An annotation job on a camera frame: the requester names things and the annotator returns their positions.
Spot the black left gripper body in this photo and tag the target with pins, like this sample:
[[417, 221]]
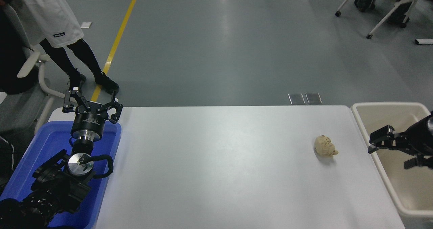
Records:
[[87, 121]]

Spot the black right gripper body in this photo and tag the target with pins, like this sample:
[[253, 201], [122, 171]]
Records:
[[421, 137]]

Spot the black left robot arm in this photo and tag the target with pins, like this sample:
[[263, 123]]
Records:
[[57, 188]]

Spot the metal floor cover plate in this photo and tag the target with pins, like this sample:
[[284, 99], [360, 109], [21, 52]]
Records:
[[313, 97], [296, 98]]

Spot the large pale bin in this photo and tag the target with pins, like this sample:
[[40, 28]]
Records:
[[382, 117]]

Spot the blue plastic tray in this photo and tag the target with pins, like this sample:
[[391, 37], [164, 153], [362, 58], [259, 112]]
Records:
[[50, 137]]

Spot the crumpled tan paper ball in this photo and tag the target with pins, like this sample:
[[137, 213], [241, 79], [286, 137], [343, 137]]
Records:
[[325, 146]]

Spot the grey office chair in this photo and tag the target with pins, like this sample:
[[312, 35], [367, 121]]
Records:
[[20, 110]]

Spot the white paper sheet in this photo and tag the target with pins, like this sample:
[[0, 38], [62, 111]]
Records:
[[86, 25]]

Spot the person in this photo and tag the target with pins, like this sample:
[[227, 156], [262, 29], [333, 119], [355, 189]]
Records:
[[10, 63], [365, 0], [47, 16]]

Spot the white bar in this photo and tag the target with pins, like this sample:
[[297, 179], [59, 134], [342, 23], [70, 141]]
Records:
[[424, 41]]

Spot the white wheeled chair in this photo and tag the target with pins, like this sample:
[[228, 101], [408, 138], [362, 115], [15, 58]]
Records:
[[389, 17]]

